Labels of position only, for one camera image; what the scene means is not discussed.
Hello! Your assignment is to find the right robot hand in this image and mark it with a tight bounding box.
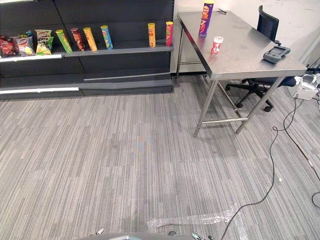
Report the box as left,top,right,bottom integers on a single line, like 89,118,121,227
191,232,214,240

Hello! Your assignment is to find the green yellow chips bag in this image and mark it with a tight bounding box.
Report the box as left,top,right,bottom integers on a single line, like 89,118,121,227
35,36,55,56

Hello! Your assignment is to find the dark red chips can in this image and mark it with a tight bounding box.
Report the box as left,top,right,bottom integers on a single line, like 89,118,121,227
69,27,86,52

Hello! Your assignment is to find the blue green chips can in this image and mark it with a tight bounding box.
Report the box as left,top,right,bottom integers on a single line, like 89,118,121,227
100,24,114,50

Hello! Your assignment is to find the orange yellow chips can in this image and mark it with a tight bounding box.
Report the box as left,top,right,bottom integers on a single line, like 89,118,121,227
147,22,157,48

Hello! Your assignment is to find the pink green chips can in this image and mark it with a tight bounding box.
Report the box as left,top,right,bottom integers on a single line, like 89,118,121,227
165,21,174,47

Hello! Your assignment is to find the white green chips bag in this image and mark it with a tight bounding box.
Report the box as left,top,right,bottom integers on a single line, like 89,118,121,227
34,28,53,42

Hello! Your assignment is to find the red chips bag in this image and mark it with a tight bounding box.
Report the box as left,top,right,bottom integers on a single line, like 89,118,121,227
0,35,16,58

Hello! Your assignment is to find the purple chips can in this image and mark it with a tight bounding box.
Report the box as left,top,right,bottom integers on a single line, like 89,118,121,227
198,0,216,38

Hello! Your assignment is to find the dark retail shelf unit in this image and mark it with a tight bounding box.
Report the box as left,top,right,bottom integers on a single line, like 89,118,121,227
0,0,175,101

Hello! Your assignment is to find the clear plastic floor tape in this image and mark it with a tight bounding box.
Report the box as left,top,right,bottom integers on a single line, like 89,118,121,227
146,209,236,231

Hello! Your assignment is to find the white box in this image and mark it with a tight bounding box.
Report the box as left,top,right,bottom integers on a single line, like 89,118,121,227
291,73,319,101

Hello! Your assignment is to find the stainless steel table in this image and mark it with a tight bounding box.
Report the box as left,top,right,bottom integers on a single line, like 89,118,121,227
175,10,308,138

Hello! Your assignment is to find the grey handheld device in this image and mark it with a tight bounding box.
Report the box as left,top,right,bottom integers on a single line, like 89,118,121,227
262,45,292,64

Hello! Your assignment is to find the black office chair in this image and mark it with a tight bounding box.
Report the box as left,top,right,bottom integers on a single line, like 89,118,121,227
225,5,297,113

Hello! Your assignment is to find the black floor cable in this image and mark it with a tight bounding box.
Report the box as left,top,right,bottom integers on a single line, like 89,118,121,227
219,92,320,240

